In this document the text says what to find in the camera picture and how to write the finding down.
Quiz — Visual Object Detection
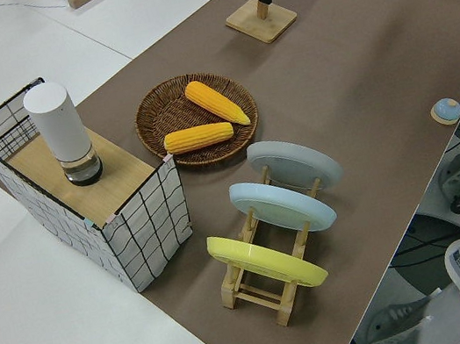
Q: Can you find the white bottle with clear base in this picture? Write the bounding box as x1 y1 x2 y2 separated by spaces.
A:
20 75 106 195

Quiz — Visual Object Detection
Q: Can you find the brown table mat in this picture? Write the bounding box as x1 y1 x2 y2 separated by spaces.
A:
0 0 460 344

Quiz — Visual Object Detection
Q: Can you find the tapered yellow corn cob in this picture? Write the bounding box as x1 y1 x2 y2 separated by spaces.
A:
183 72 253 136

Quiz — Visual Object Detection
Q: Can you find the brown wicker basket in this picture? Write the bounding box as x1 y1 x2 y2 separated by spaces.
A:
127 62 268 180

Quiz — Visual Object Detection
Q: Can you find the blunt yellow corn cob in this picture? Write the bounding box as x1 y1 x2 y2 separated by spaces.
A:
162 120 238 157

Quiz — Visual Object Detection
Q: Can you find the grey plate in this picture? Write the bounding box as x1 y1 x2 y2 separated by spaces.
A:
244 128 346 202

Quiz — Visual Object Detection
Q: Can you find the light blue plate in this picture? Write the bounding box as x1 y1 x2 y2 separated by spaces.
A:
227 167 340 247

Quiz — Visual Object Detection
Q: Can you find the wooden basket lid board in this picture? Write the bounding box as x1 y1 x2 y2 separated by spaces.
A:
3 116 162 233

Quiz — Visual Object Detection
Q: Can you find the yellow plate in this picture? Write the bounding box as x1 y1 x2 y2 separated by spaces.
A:
205 217 332 305

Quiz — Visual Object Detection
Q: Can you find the wooden plate rack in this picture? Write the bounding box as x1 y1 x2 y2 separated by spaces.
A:
199 155 345 337

